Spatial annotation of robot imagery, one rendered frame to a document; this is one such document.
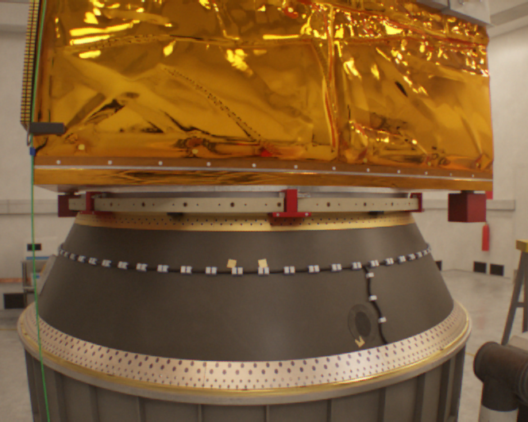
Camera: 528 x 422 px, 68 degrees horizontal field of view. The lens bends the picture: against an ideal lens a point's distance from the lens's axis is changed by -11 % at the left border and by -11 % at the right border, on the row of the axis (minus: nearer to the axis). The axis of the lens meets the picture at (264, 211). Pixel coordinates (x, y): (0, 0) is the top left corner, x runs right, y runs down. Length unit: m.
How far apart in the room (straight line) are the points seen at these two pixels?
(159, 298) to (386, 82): 1.15
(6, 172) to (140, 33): 5.61
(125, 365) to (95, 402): 0.20
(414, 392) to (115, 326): 1.04
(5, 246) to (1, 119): 1.85
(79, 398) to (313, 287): 0.88
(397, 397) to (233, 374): 0.57
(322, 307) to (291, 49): 0.87
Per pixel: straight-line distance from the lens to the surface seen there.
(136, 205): 1.53
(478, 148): 2.09
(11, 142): 6.89
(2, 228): 6.87
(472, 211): 2.18
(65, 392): 1.68
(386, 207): 1.66
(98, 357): 1.48
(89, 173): 1.35
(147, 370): 1.37
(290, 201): 1.41
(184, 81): 1.38
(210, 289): 1.37
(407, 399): 1.60
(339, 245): 1.50
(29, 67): 1.48
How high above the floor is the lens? 1.71
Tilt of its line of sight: 2 degrees down
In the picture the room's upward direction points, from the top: straight up
